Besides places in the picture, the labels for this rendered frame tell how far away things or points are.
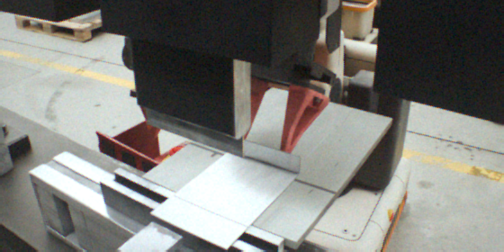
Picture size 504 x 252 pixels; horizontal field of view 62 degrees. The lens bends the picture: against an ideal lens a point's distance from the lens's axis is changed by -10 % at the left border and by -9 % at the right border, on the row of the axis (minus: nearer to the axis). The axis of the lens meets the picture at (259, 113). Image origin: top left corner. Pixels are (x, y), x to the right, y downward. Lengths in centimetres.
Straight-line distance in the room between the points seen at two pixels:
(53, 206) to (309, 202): 31
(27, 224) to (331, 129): 42
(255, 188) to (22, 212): 37
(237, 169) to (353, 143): 14
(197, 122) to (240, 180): 13
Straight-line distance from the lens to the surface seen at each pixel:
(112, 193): 48
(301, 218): 42
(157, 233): 40
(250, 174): 47
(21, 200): 72
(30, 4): 42
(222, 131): 34
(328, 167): 49
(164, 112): 37
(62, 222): 59
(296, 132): 48
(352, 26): 150
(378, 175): 164
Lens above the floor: 127
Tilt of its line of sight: 27 degrees down
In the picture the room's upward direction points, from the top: straight up
